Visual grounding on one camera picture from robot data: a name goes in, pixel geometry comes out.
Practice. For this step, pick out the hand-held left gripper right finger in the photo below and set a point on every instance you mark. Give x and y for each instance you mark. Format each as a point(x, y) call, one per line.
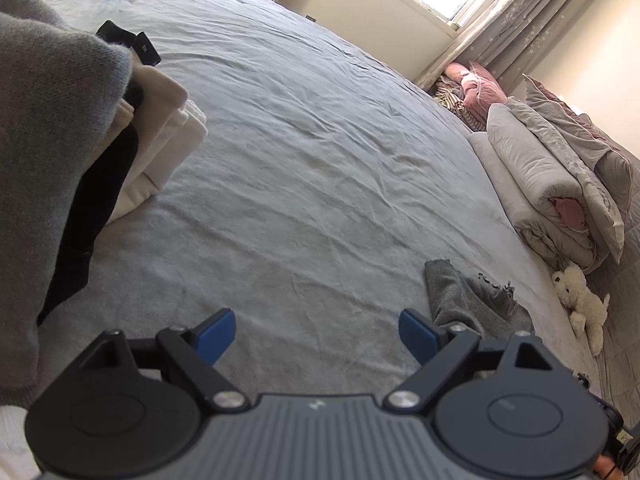
point(420, 337)

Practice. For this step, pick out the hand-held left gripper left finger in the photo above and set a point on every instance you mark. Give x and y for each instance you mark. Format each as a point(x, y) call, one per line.
point(217, 335)

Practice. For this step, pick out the grey ruffled knit sweater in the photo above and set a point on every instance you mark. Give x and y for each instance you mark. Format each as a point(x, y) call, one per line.
point(460, 300)

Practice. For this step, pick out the folded cream clothes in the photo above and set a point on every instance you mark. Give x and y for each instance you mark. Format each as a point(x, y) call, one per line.
point(165, 135)

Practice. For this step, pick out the grey quilted headboard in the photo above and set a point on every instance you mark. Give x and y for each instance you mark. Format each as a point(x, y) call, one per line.
point(625, 310)

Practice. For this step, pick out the white plush toy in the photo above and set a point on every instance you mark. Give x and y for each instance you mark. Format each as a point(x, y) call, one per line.
point(582, 305)

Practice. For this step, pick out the folded light grey quilt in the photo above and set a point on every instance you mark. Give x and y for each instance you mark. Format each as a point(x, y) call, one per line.
point(530, 175)

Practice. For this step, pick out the striped cloth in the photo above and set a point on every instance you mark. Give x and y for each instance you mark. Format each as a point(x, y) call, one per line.
point(452, 105)

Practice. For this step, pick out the pink pillow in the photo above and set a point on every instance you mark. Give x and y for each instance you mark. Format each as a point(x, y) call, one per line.
point(475, 90)

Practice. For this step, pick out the grey quilt with pink trim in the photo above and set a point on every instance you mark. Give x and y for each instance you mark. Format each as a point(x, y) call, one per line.
point(585, 135)

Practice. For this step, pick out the light grey knit garment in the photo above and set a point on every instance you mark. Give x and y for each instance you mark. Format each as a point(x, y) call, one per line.
point(45, 110)

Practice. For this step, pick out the black garment with white tag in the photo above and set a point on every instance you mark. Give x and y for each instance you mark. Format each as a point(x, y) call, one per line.
point(125, 37)

